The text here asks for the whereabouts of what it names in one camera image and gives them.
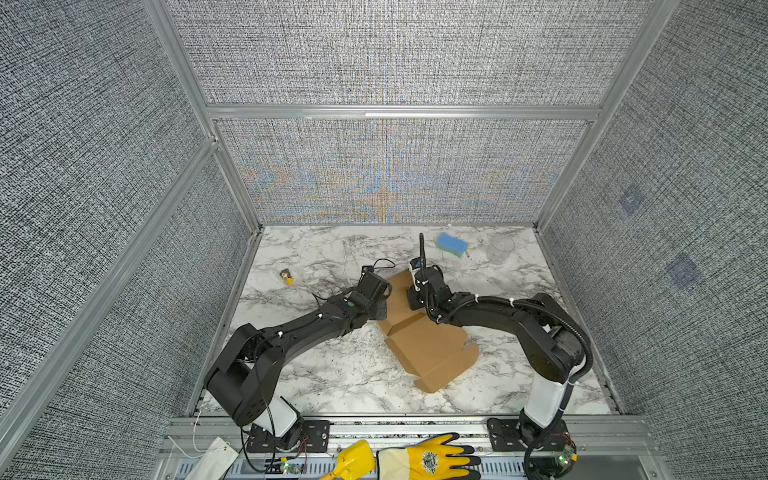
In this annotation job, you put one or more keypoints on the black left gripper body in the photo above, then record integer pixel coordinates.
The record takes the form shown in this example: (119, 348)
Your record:
(379, 312)

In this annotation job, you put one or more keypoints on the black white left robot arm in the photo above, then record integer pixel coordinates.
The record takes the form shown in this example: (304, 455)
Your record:
(244, 376)

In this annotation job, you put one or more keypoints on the yellow black work glove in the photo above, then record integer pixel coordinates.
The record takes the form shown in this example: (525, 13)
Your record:
(437, 458)

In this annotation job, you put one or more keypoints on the small brown yellow toy figure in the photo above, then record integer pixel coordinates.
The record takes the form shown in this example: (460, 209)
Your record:
(286, 276)

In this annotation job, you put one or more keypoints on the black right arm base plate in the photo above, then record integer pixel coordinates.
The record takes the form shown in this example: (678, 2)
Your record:
(515, 435)

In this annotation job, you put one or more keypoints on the brown cardboard box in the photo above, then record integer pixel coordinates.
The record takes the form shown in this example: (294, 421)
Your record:
(435, 354)

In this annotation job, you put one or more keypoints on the clear round plastic lid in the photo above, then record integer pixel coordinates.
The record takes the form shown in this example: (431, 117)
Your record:
(503, 243)

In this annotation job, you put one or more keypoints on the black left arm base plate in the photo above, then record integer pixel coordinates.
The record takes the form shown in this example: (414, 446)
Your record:
(311, 435)

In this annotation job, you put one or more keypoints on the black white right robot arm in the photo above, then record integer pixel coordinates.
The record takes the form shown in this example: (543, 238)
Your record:
(556, 347)

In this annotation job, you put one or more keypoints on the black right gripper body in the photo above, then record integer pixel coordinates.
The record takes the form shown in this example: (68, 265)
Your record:
(416, 302)

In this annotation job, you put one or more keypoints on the white paper tag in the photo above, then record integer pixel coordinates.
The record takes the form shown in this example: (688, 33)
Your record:
(215, 462)

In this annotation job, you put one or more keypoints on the blue green sponge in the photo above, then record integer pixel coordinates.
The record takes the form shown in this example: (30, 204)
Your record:
(452, 245)

